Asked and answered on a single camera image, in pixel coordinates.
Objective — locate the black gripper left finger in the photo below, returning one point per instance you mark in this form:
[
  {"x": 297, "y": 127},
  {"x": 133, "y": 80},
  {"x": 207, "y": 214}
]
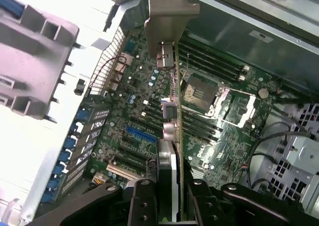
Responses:
[{"x": 144, "y": 206}]

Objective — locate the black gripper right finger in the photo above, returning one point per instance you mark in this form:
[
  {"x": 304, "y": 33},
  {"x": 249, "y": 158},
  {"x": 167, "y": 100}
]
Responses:
[{"x": 204, "y": 206}]

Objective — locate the white expansion slot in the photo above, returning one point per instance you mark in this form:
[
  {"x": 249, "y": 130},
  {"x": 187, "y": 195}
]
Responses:
[{"x": 122, "y": 171}]

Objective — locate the blue expansion slot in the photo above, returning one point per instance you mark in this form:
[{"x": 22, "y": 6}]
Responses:
[{"x": 142, "y": 134}]

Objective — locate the black RAM slot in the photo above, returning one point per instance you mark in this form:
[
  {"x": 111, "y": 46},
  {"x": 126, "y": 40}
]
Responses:
[
  {"x": 197, "y": 131},
  {"x": 211, "y": 64},
  {"x": 202, "y": 123},
  {"x": 216, "y": 55}
]

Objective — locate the metal socket cover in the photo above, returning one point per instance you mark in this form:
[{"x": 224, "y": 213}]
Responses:
[{"x": 236, "y": 106}]

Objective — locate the metal disk bay cage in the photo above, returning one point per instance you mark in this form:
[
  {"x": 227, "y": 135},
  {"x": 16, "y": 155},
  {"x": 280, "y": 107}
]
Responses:
[{"x": 301, "y": 148}]

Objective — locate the CPU socket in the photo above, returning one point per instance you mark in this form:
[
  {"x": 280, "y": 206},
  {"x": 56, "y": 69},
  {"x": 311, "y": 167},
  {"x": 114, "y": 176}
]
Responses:
[{"x": 199, "y": 92}]

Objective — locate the green motherboard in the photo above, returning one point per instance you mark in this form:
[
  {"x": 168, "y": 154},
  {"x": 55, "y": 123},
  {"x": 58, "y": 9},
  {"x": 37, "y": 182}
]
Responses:
[{"x": 139, "y": 86}]

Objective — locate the coin cell battery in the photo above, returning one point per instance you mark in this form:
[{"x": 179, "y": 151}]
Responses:
[{"x": 263, "y": 92}]

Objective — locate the small finned heatsink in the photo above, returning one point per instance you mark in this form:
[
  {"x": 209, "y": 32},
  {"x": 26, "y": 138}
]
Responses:
[{"x": 122, "y": 64}]

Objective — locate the white case sticker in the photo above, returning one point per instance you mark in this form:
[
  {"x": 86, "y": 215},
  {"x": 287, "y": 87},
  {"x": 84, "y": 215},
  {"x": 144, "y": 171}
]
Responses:
[{"x": 260, "y": 36}]

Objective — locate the grey parts rack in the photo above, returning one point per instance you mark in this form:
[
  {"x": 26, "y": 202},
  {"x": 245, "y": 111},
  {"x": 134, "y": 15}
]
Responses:
[{"x": 32, "y": 61}]

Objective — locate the open grey PC case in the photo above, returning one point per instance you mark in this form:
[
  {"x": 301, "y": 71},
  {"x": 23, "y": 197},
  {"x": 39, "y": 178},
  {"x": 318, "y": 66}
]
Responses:
[{"x": 224, "y": 19}]

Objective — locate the hard disk in blue carrier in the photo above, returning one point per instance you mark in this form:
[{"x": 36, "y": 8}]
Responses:
[{"x": 10, "y": 4}]

